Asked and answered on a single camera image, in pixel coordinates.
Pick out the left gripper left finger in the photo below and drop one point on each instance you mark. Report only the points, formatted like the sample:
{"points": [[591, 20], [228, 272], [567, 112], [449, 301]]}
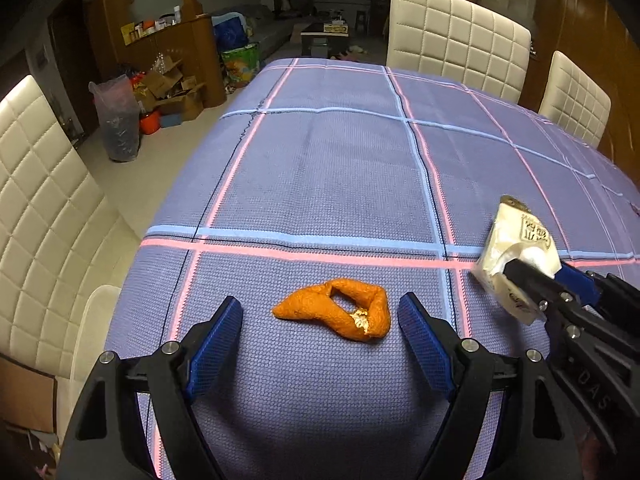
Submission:
{"points": [[105, 438]]}

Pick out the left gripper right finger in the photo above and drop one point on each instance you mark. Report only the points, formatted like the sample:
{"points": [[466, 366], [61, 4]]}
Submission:
{"points": [[533, 439]]}

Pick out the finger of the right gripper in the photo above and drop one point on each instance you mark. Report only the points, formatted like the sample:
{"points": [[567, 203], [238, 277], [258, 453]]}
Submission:
{"points": [[612, 298], [562, 309]]}

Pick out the beige paper wrapper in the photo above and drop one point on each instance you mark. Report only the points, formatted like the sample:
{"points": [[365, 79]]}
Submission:
{"points": [[516, 234]]}

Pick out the clear plastic bin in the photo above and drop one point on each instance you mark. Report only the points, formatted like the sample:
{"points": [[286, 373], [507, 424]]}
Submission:
{"points": [[93, 329]]}

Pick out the cream chair far right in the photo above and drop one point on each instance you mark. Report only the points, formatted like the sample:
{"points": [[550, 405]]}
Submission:
{"points": [[574, 101]]}

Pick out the cream chair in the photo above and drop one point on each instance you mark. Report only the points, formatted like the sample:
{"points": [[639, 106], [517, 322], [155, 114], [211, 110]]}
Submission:
{"points": [[574, 101], [60, 240]]}

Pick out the cream chair left side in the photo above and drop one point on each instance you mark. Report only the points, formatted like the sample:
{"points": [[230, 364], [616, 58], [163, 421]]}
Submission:
{"points": [[60, 240]]}

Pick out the orange peel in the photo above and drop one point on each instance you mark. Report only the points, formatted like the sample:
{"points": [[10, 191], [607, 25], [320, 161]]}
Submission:
{"points": [[352, 309]]}

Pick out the cream chair far end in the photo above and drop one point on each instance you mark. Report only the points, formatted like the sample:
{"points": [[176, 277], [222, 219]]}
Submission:
{"points": [[461, 41]]}

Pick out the orange bucket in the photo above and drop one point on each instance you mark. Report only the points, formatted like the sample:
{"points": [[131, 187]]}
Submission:
{"points": [[149, 123]]}

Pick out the grey plastic bag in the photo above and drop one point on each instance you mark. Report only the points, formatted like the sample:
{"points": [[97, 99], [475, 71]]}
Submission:
{"points": [[118, 113]]}

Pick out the dark coffee table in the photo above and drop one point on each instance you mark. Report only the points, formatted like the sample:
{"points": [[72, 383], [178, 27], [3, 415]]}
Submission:
{"points": [[332, 37]]}

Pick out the pile of cardboard boxes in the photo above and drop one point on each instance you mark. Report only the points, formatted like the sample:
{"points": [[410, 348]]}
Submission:
{"points": [[165, 89]]}

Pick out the colourful printed bag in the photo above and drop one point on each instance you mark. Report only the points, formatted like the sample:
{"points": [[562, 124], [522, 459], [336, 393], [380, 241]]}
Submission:
{"points": [[242, 64]]}

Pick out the wooden partition counter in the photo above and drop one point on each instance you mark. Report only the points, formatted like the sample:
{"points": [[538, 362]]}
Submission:
{"points": [[191, 41]]}

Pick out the blue bag on sofa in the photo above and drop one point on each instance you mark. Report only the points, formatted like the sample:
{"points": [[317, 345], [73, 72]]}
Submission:
{"points": [[230, 31]]}

